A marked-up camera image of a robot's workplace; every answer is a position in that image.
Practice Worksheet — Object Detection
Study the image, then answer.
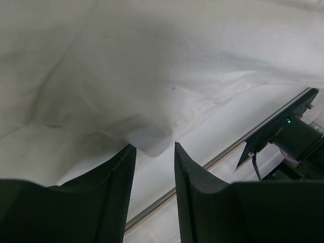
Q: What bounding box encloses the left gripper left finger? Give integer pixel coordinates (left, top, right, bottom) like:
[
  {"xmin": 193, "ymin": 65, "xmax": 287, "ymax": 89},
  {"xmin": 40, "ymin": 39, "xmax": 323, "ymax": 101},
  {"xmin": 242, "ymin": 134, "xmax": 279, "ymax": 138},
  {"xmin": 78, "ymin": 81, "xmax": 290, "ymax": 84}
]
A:
[{"xmin": 1, "ymin": 145, "xmax": 137, "ymax": 242}]

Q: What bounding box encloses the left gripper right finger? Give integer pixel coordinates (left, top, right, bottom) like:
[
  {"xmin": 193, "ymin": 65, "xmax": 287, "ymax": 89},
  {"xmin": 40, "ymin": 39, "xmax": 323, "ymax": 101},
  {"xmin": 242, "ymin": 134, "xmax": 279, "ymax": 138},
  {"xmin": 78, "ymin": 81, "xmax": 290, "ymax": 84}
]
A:
[{"xmin": 174, "ymin": 143, "xmax": 323, "ymax": 242}]

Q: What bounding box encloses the cream t shirt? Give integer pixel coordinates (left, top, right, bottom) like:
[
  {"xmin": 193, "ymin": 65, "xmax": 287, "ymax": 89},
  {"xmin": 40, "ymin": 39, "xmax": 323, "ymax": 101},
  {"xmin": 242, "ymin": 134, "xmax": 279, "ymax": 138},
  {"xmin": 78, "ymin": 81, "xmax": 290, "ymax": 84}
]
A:
[{"xmin": 1, "ymin": 1, "xmax": 323, "ymax": 185}]

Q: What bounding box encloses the aluminium table edge rail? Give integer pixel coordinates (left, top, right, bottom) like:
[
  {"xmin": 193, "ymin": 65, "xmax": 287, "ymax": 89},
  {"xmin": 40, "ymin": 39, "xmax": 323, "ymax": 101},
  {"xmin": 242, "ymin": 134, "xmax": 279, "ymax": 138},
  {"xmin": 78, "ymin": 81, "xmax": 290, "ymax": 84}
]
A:
[{"xmin": 125, "ymin": 87, "xmax": 312, "ymax": 231}]

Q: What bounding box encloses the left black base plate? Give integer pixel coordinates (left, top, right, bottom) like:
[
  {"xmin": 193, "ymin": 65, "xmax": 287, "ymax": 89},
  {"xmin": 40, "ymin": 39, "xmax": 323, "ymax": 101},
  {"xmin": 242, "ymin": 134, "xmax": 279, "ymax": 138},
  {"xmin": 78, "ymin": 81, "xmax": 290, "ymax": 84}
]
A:
[{"xmin": 236, "ymin": 88, "xmax": 319, "ymax": 169}]

